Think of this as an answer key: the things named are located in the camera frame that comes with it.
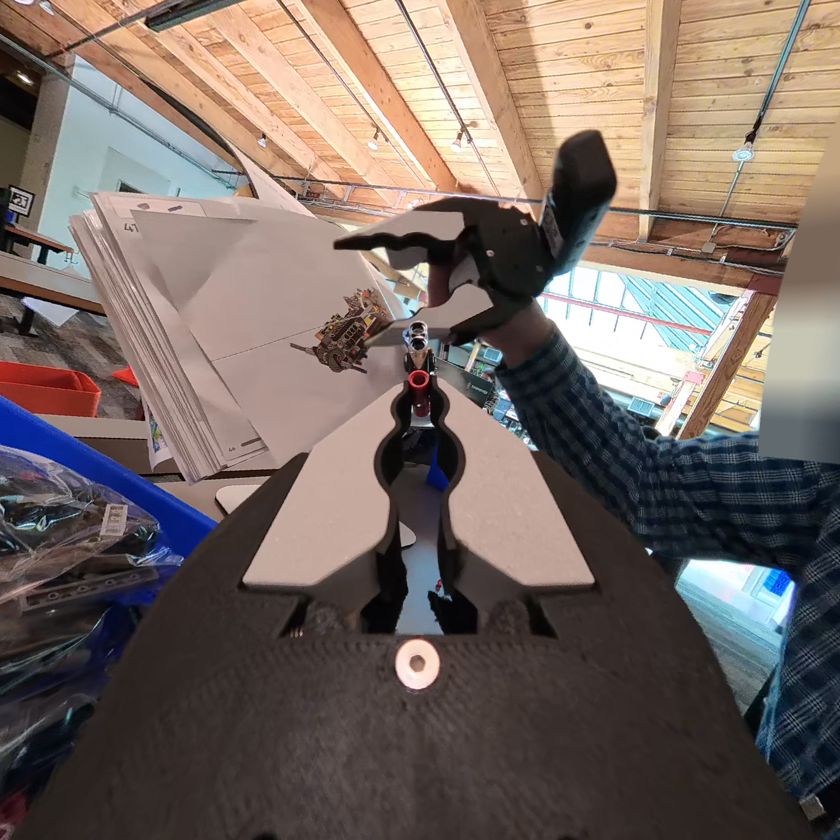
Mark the orange box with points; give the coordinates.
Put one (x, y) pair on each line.
(46, 390)

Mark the small lego subassembly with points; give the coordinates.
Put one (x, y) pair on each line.
(418, 380)

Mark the small framed marker sign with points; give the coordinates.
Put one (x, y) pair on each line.
(21, 200)

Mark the white book stand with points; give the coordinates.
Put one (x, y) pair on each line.
(236, 499)

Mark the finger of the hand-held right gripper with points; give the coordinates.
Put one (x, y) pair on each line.
(420, 229)
(459, 308)

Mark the person's right hand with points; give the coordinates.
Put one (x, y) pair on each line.
(518, 331)

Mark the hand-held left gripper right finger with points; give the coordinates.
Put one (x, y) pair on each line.
(518, 518)

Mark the wooden desk with black legs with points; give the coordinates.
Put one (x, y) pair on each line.
(39, 243)

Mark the clear bag of lego parts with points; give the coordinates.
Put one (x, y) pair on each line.
(65, 558)

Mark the lego instruction booklet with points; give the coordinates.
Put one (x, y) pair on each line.
(249, 328)

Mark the person's right forearm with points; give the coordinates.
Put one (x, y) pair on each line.
(590, 446)

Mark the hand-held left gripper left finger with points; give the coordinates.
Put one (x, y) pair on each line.
(321, 525)

